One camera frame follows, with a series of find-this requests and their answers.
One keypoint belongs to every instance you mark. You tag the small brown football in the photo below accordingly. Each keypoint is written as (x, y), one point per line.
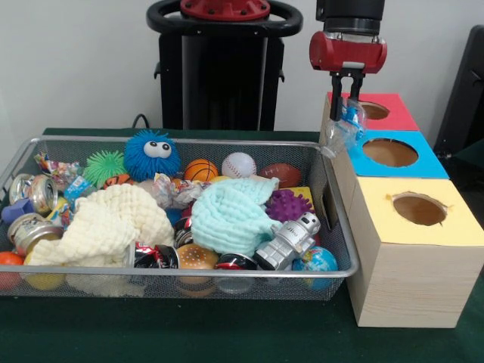
(280, 174)

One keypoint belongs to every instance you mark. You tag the black office chair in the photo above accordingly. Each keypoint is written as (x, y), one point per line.
(469, 94)

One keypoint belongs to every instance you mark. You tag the cream waffle cloth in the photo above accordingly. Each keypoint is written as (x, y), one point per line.
(109, 223)

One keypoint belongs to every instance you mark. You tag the mint green waffle cloth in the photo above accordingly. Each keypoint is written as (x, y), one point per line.
(227, 215)

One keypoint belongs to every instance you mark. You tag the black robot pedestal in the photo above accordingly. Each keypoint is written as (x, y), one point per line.
(219, 83)

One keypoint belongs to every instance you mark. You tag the wooden box three holes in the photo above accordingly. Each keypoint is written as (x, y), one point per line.
(408, 287)

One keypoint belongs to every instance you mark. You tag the green spiky rubber ball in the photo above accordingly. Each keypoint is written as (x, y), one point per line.
(104, 166)

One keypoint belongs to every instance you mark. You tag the small orange basketball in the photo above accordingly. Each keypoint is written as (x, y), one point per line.
(201, 170)

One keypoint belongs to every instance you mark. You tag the silver toy robot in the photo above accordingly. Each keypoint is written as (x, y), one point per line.
(289, 238)

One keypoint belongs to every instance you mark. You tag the blue globe ball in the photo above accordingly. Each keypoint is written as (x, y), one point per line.
(315, 264)

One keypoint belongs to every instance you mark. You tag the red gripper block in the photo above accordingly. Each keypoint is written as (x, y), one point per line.
(351, 51)

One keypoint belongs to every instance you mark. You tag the purple spiky ball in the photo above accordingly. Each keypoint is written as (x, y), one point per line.
(288, 206)

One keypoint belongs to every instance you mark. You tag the dark green table cloth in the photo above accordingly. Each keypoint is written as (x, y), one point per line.
(227, 332)

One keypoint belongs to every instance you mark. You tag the small white baseball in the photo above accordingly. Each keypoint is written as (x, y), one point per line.
(239, 165)

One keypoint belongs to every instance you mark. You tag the blue fuzzy googly-eye ball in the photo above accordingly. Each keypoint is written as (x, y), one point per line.
(151, 166)

